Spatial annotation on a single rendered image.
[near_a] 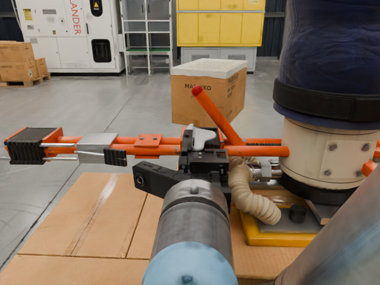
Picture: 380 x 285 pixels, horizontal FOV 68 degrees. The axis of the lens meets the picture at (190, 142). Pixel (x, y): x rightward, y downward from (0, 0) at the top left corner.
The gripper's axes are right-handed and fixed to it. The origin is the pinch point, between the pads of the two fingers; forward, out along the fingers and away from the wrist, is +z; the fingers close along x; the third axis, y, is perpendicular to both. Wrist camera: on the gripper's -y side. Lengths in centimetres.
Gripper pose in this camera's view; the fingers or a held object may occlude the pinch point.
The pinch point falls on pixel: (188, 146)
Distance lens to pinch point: 58.2
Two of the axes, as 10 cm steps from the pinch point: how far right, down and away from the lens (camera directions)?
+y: 10.0, 0.2, -0.5
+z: 0.5, -3.9, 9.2
